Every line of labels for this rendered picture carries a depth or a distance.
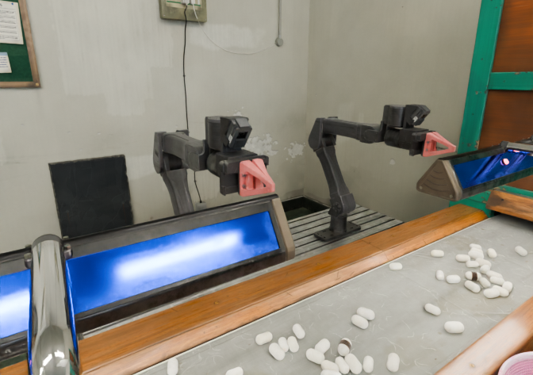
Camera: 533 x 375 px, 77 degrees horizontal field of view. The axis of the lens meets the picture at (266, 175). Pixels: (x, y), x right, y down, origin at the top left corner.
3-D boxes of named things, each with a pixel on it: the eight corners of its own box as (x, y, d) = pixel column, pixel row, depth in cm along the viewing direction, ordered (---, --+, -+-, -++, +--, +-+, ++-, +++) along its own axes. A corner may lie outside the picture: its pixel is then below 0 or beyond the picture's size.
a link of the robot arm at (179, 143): (230, 143, 77) (180, 127, 101) (193, 148, 72) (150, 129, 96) (231, 194, 80) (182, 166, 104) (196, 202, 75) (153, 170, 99)
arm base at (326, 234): (363, 210, 133) (350, 204, 138) (327, 222, 122) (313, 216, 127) (362, 228, 135) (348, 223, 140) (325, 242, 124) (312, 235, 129)
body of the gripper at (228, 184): (270, 155, 66) (250, 149, 71) (224, 163, 60) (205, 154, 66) (270, 187, 67) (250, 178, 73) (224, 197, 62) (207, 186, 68)
